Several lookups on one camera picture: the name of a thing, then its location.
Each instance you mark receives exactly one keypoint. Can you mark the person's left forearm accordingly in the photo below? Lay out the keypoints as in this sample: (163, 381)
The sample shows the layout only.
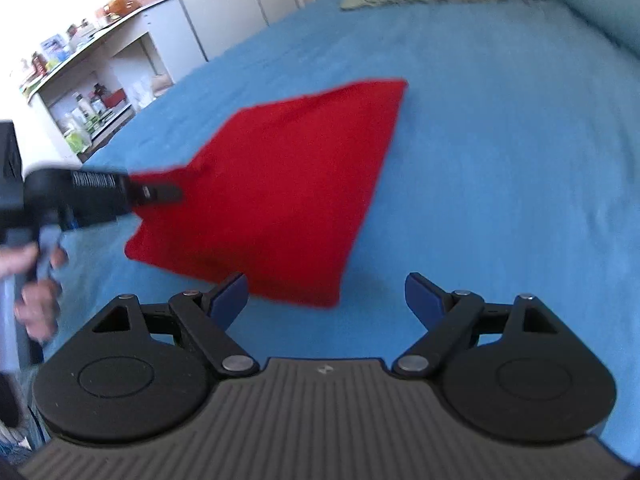
(12, 330)

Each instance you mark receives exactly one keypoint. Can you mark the orange jar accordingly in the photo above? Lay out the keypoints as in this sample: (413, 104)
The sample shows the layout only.
(120, 5)

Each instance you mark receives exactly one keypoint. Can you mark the red box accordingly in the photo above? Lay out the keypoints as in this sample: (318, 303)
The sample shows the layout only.
(114, 98)

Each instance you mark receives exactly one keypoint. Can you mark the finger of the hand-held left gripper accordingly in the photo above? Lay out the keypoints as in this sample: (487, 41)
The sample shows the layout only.
(155, 194)

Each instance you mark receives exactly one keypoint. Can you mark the person's left hand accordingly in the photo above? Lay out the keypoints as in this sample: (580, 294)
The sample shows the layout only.
(39, 305)

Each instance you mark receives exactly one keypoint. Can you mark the teal duvet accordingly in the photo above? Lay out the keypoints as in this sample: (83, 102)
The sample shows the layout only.
(590, 0)

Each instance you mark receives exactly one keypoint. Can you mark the white shelf unit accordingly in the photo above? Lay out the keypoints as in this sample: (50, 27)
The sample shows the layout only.
(115, 70)

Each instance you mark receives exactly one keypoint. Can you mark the white wardrobe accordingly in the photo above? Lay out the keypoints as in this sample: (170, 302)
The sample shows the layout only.
(230, 5)

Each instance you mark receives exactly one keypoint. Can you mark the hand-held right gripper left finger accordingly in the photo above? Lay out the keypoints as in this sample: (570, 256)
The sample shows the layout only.
(231, 300)

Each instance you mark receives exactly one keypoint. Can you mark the red knit sweater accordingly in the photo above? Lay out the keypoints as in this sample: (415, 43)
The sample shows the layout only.
(280, 185)

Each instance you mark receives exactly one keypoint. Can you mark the blue bed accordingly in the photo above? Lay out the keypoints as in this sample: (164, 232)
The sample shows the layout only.
(500, 160)

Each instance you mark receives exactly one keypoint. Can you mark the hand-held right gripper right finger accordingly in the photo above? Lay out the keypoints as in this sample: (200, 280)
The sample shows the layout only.
(423, 301)

